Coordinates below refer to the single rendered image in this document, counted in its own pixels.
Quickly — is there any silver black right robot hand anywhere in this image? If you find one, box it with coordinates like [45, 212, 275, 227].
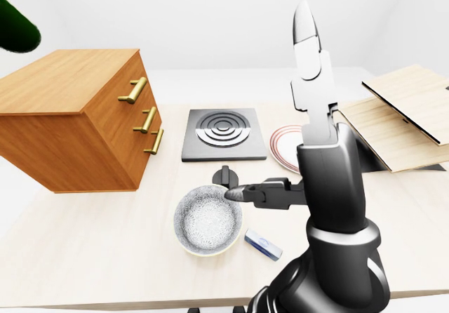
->
[224, 0, 369, 233]

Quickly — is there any wooden cabinet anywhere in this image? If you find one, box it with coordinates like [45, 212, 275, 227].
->
[0, 48, 165, 194]

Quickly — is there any wooden cabinet drawer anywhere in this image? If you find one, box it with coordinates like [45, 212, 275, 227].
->
[86, 51, 155, 131]
[121, 126, 165, 191]
[105, 98, 163, 163]

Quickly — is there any round black stove knob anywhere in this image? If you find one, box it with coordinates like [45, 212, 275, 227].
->
[212, 165, 241, 189]

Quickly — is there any flat dark stove plate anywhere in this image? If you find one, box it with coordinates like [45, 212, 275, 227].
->
[181, 108, 268, 164]

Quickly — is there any pale wooden board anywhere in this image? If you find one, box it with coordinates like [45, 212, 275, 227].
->
[361, 63, 449, 147]
[337, 97, 449, 174]

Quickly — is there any white plate with red rings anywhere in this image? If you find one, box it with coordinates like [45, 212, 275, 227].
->
[269, 124, 307, 175]

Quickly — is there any brass drawer handle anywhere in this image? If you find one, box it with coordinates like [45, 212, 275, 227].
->
[117, 76, 148, 105]
[132, 107, 157, 134]
[143, 128, 165, 156]

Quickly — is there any dark green wine bottle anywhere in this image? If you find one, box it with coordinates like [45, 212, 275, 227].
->
[0, 0, 41, 53]

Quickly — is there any grey patterned bowl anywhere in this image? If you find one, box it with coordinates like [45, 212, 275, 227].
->
[173, 183, 244, 258]

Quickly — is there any small white blue box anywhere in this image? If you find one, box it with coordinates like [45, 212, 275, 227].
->
[244, 228, 283, 261]

